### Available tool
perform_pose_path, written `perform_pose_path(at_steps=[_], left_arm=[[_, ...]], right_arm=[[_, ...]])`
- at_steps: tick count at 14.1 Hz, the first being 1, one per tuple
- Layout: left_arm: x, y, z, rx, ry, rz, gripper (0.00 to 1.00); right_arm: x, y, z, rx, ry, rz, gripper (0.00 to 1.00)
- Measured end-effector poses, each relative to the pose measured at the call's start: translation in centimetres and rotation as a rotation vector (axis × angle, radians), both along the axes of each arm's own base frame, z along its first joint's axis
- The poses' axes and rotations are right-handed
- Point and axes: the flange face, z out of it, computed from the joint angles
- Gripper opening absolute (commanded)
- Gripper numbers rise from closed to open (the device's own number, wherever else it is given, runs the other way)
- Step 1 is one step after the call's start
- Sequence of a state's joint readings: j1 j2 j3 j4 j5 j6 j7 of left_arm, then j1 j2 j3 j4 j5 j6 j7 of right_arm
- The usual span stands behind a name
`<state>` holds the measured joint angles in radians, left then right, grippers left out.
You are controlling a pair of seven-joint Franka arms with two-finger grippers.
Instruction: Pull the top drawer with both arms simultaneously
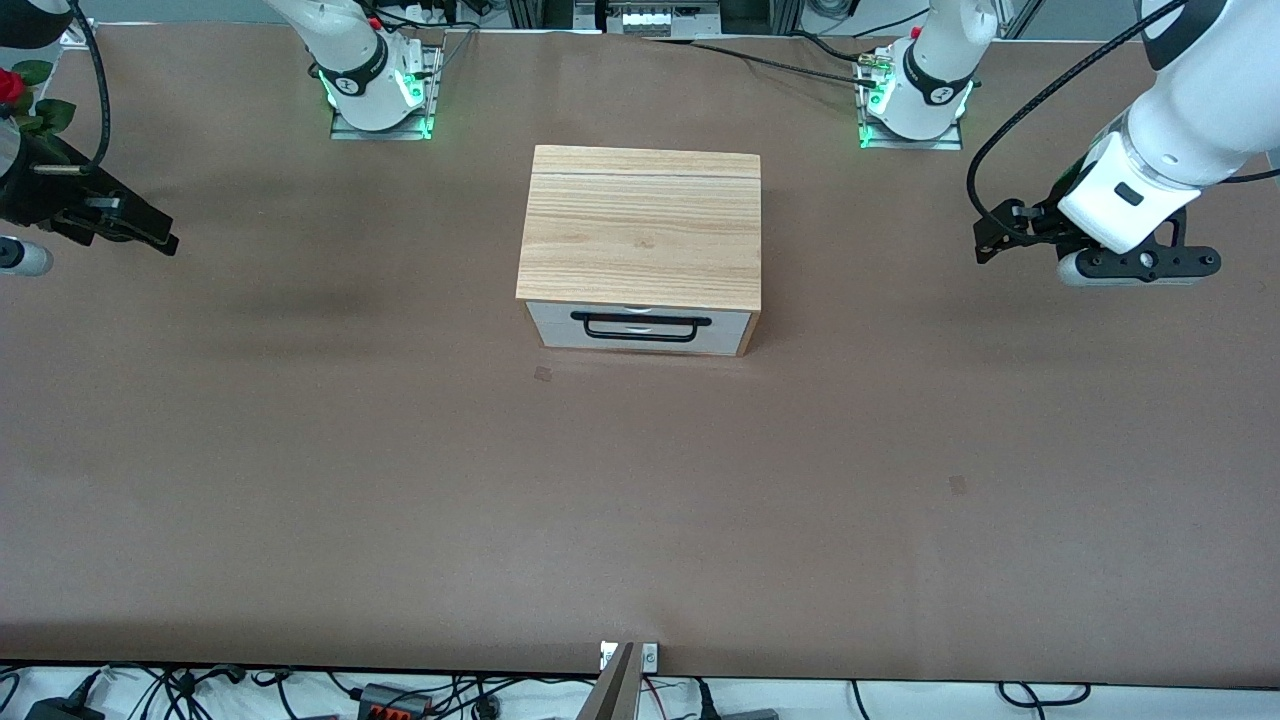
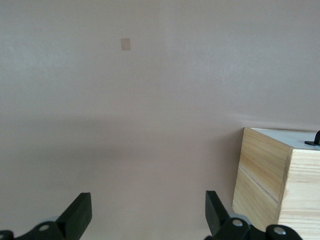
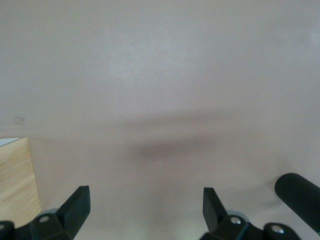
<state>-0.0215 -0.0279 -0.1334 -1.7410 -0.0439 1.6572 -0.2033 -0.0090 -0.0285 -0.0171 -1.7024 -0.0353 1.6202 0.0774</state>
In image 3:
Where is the black braided right camera cable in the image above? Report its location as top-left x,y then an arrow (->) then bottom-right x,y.
274,172 -> 320,235

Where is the light wooden drawer cabinet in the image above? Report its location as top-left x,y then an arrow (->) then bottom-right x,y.
0,136 -> 42,228

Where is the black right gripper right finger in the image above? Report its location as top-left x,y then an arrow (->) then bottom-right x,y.
199,187 -> 305,240

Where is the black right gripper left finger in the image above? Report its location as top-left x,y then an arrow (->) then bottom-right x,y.
0,185 -> 91,240

